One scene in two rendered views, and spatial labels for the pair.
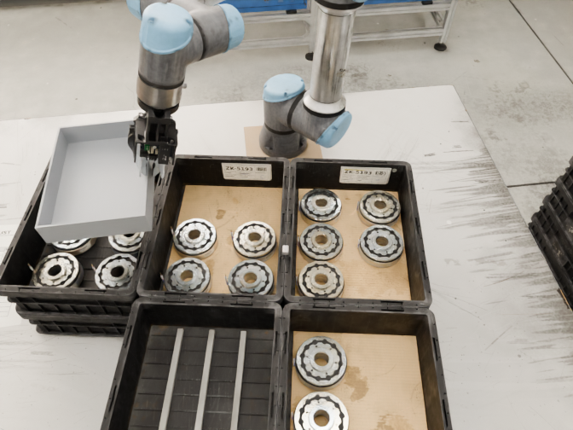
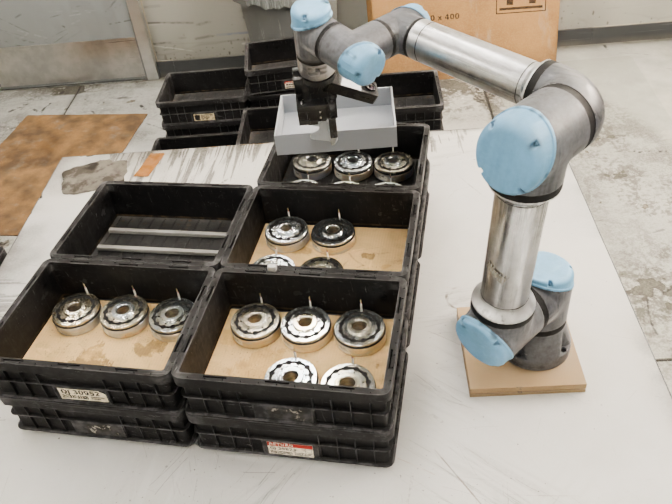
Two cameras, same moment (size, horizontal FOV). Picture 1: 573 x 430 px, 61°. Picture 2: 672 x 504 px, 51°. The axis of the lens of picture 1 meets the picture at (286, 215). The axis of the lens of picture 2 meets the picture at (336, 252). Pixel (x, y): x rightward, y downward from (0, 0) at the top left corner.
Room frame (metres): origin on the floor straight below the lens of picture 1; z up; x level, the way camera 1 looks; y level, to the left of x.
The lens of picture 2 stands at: (0.92, -1.06, 1.89)
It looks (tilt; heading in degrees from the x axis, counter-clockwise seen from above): 40 degrees down; 102
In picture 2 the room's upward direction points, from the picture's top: 7 degrees counter-clockwise
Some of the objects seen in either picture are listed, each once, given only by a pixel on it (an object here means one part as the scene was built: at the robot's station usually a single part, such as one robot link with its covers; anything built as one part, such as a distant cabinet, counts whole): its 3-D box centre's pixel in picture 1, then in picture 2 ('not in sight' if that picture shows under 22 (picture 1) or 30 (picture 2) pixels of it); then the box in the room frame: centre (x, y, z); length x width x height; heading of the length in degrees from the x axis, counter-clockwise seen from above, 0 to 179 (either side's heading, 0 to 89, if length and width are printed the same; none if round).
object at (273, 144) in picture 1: (283, 130); (535, 327); (1.11, 0.01, 0.78); 0.15 x 0.15 x 0.10
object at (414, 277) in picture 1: (350, 239); (298, 346); (0.64, -0.15, 0.87); 0.40 x 0.30 x 0.11; 178
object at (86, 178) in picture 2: not in sight; (92, 175); (-0.19, 0.67, 0.71); 0.22 x 0.19 x 0.01; 7
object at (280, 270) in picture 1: (221, 222); (324, 230); (0.65, 0.15, 0.92); 0.40 x 0.30 x 0.02; 178
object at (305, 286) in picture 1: (321, 281); (255, 320); (0.53, -0.08, 0.86); 0.10 x 0.10 x 0.01
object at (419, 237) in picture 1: (353, 227); (295, 328); (0.64, -0.15, 0.92); 0.40 x 0.30 x 0.02; 178
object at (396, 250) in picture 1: (381, 242); (290, 378); (0.63, -0.22, 0.86); 0.10 x 0.10 x 0.01
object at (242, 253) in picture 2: (223, 235); (326, 248); (0.65, 0.15, 0.87); 0.40 x 0.30 x 0.11; 178
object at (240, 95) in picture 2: not in sight; (212, 118); (-0.16, 1.72, 0.31); 0.40 x 0.30 x 0.34; 7
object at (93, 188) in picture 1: (102, 176); (336, 119); (0.66, 0.38, 1.07); 0.27 x 0.20 x 0.05; 7
